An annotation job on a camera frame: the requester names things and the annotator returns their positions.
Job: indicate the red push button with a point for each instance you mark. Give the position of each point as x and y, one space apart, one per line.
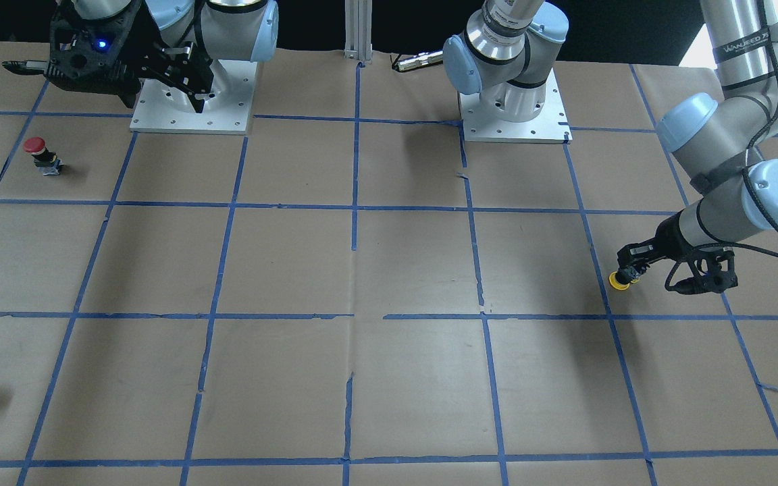
45 161

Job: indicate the yellow push button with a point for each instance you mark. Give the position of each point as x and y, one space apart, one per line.
621 283

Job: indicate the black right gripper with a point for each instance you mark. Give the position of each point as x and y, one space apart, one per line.
148 42

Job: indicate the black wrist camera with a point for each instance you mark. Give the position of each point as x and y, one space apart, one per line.
711 272
90 47

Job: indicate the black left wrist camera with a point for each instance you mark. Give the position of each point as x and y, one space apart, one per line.
711 272

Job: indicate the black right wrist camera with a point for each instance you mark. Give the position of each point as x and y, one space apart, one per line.
90 47

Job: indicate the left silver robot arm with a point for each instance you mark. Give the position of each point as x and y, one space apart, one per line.
507 50

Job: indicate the aluminium frame post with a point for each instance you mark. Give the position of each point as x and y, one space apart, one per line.
357 24

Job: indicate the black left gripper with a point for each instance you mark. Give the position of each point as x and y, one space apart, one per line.
664 244

